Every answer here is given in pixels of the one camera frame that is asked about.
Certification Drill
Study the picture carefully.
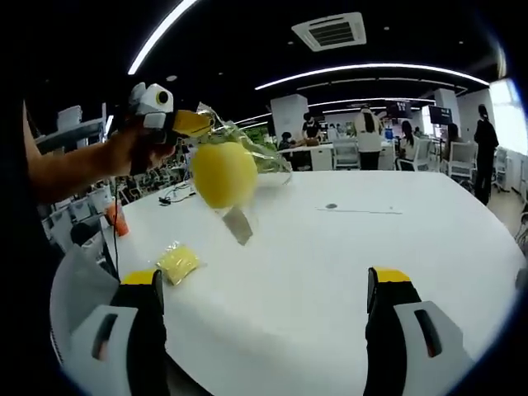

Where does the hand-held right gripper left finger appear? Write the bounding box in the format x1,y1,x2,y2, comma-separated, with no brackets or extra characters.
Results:
69,268,170,396

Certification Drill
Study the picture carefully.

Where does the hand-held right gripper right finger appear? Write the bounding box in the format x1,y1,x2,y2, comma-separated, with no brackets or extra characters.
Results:
363,266,476,396

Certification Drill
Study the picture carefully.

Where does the yellow round silicone block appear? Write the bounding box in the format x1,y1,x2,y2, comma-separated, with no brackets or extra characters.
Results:
190,105,261,248

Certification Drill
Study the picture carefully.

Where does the yellow rectangular silicone block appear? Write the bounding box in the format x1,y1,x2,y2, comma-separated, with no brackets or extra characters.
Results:
154,241,207,286

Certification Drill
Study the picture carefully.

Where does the person's left hand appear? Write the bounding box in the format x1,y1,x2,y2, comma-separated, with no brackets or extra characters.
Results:
102,121,178,177

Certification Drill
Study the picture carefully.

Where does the long ceiling light strip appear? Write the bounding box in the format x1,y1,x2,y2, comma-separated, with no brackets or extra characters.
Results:
254,63,490,91
127,0,196,76

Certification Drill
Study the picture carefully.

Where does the white chair backrest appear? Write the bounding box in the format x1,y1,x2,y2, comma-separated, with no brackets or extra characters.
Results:
48,243,121,367

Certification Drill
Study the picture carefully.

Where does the green potted plant white pot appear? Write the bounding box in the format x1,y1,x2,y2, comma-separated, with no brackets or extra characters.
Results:
224,119,295,187

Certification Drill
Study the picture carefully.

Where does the grey metal shelf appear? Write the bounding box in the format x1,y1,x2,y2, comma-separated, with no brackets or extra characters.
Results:
33,105,109,149

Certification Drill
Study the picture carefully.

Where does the orange cup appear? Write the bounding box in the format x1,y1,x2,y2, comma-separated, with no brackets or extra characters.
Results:
104,196,131,238

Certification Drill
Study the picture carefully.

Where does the white office chair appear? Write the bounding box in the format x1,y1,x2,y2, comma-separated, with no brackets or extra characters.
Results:
331,137,361,171
446,141,479,179
396,137,431,172

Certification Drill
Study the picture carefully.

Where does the ceiling air conditioner vent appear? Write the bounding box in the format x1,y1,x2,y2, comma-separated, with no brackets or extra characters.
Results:
290,11,367,53

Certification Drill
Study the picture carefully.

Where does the hanging dark screen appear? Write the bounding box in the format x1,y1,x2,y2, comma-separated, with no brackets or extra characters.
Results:
386,99,413,119
427,105,454,125

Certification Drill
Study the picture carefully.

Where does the black cable on table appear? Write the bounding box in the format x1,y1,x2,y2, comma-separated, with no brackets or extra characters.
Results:
158,183,197,207

